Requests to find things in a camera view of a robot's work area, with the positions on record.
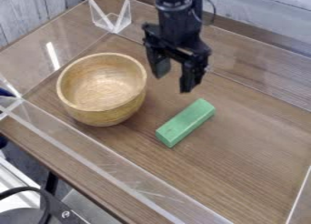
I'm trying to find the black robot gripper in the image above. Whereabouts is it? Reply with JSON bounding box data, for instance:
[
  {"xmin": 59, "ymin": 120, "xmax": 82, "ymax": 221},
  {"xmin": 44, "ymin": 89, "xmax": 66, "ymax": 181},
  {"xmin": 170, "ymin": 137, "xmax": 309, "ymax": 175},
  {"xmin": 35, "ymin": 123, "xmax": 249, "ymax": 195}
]
[{"xmin": 142, "ymin": 23, "xmax": 211, "ymax": 93}]

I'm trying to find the green rectangular block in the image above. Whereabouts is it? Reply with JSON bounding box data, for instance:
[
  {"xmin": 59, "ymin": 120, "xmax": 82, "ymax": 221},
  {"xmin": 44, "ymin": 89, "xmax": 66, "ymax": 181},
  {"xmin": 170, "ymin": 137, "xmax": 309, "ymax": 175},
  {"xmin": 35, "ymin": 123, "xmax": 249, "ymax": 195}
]
[{"xmin": 155, "ymin": 98, "xmax": 217, "ymax": 148}]

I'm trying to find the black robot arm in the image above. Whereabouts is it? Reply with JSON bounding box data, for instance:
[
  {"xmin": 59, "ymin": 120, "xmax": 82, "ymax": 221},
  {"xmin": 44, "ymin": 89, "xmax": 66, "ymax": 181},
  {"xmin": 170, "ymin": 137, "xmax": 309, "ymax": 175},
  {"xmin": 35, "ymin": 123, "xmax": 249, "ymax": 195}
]
[{"xmin": 142, "ymin": 0, "xmax": 211, "ymax": 93}]

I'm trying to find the light brown wooden bowl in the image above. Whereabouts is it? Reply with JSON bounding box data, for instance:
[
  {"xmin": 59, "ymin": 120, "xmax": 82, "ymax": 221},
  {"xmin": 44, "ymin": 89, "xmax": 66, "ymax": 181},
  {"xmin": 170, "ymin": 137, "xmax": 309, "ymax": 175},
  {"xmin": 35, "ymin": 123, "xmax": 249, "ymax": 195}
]
[{"xmin": 56, "ymin": 52, "xmax": 147, "ymax": 127}]

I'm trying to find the black table leg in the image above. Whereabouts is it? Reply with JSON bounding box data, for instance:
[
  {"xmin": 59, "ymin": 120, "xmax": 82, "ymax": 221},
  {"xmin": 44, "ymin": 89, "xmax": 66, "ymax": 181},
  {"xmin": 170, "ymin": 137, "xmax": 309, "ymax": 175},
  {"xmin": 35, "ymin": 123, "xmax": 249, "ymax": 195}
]
[{"xmin": 46, "ymin": 172, "xmax": 59, "ymax": 195}]

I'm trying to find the grey metal base plate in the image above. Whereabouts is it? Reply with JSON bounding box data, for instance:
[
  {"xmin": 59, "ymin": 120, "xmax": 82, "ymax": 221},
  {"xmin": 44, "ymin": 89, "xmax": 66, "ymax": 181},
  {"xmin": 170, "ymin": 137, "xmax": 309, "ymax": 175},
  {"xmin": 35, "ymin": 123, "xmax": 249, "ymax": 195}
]
[{"xmin": 0, "ymin": 187, "xmax": 87, "ymax": 224}]

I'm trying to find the black cable loop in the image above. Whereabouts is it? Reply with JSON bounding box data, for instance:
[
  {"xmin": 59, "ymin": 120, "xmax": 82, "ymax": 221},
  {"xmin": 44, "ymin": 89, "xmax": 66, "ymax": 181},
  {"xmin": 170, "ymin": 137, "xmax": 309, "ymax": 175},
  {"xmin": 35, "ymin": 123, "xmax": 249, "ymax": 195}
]
[{"xmin": 0, "ymin": 186, "xmax": 52, "ymax": 224}]

